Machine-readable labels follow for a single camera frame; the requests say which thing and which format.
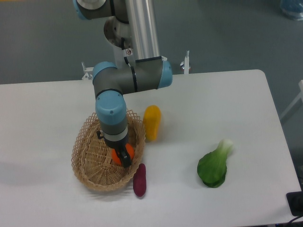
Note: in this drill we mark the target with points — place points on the blue plastic bag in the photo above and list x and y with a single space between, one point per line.
293 9

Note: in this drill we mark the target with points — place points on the orange fruit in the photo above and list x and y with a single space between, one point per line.
116 159

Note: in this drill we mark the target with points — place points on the purple sweet potato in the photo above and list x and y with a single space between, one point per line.
139 181

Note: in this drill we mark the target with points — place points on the woven wicker basket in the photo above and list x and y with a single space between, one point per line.
91 158

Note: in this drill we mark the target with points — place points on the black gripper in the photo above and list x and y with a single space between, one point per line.
118 143

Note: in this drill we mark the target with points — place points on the black device at edge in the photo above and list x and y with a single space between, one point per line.
295 202

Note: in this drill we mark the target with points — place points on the white frame at right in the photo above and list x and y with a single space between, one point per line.
294 105

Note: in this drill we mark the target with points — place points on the green bok choy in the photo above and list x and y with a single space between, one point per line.
212 167

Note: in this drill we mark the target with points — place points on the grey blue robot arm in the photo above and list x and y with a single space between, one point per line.
131 26

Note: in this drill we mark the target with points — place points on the yellow mango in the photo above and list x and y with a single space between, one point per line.
151 121

